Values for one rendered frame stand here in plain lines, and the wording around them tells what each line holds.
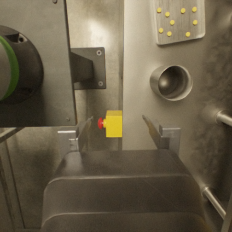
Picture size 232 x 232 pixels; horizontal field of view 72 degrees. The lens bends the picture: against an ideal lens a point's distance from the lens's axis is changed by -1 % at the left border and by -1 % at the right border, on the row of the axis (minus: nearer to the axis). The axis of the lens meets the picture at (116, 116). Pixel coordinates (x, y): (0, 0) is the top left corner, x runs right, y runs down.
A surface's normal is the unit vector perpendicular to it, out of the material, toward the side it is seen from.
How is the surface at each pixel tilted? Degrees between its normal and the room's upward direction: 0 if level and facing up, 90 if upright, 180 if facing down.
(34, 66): 62
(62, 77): 0
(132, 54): 0
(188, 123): 0
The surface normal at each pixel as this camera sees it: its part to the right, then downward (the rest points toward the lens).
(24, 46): 0.81, -0.37
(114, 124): 0.01, 0.28
